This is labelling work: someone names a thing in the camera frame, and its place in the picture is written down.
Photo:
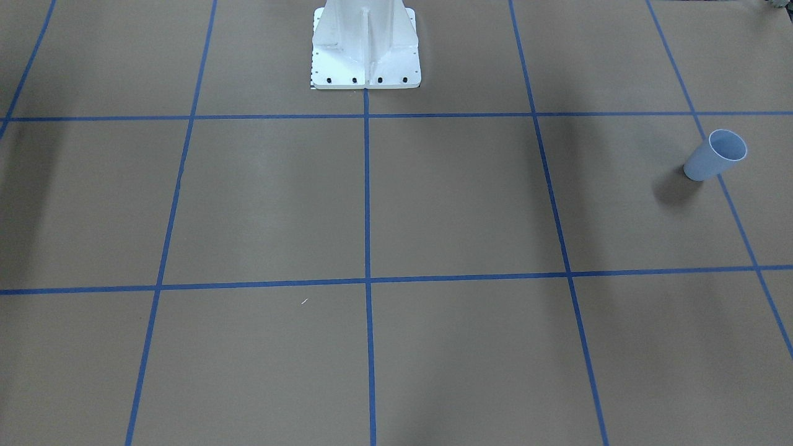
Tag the light blue plastic cup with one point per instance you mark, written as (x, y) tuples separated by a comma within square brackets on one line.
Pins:
[(718, 152)]

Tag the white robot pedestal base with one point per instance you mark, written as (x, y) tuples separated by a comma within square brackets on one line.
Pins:
[(365, 45)]

